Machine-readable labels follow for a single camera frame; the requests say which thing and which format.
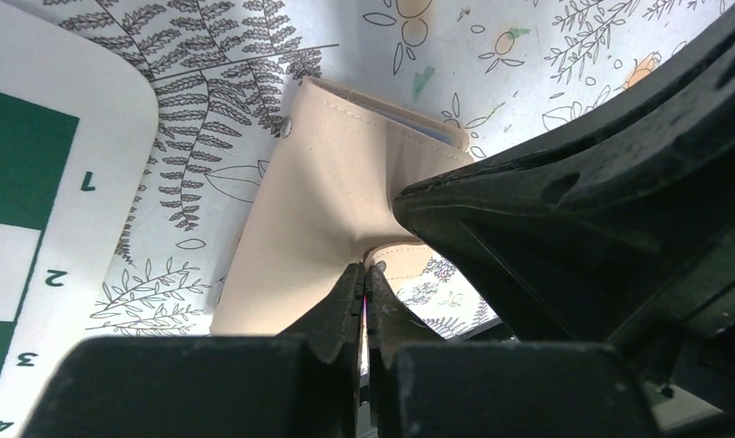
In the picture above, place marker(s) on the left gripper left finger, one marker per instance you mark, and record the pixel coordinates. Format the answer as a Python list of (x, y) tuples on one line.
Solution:
[(303, 382)]

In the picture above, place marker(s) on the tan card holder wallet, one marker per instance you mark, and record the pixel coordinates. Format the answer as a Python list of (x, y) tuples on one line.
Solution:
[(325, 202)]

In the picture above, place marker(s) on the green white chessboard mat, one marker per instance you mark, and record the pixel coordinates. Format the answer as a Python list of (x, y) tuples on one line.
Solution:
[(77, 123)]

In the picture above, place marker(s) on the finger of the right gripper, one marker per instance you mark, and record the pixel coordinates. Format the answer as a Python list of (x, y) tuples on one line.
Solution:
[(673, 133), (642, 274)]

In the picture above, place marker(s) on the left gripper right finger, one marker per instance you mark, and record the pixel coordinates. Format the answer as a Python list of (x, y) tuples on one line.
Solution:
[(424, 386)]

